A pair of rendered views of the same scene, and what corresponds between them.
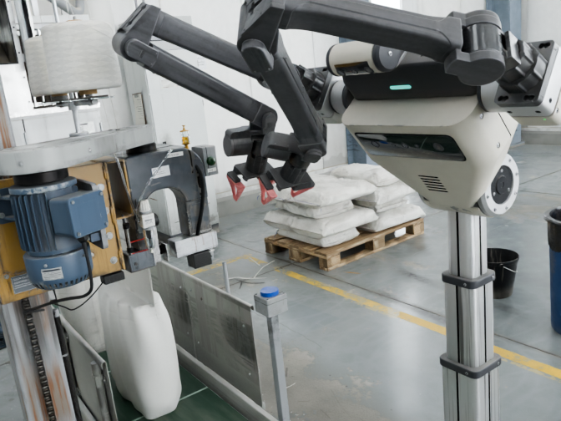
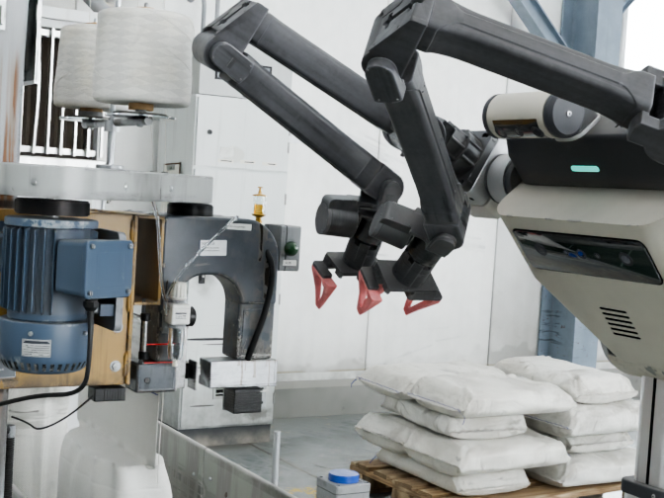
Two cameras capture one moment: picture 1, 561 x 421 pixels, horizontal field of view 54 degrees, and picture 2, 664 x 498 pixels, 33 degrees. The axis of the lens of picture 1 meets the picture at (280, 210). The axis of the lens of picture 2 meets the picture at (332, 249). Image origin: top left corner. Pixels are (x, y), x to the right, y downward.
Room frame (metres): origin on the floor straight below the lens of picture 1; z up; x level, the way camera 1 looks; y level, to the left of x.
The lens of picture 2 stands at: (-0.50, -0.03, 1.40)
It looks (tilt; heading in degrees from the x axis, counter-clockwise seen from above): 3 degrees down; 4
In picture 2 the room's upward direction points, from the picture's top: 4 degrees clockwise
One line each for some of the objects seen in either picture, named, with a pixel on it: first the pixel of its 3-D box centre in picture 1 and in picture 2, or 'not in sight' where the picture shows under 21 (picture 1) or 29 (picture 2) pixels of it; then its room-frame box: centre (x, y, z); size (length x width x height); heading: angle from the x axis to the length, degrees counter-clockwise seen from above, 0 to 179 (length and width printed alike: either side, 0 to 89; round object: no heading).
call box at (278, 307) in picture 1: (270, 301); (342, 494); (1.66, 0.06, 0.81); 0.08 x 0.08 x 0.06; 35
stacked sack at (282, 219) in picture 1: (304, 213); (433, 428); (4.71, -0.20, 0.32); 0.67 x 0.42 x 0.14; 129
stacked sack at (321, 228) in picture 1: (334, 220); (486, 448); (4.39, -0.44, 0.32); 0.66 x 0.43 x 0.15; 127
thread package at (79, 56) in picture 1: (82, 58); (143, 59); (1.38, 0.43, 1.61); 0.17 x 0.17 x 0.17
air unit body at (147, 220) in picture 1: (148, 225); (178, 324); (1.51, 0.38, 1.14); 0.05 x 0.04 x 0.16; 125
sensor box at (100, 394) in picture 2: (112, 276); (107, 392); (1.50, 0.50, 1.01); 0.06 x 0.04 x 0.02; 125
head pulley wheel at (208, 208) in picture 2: (141, 148); (190, 209); (1.64, 0.39, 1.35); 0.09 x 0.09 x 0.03
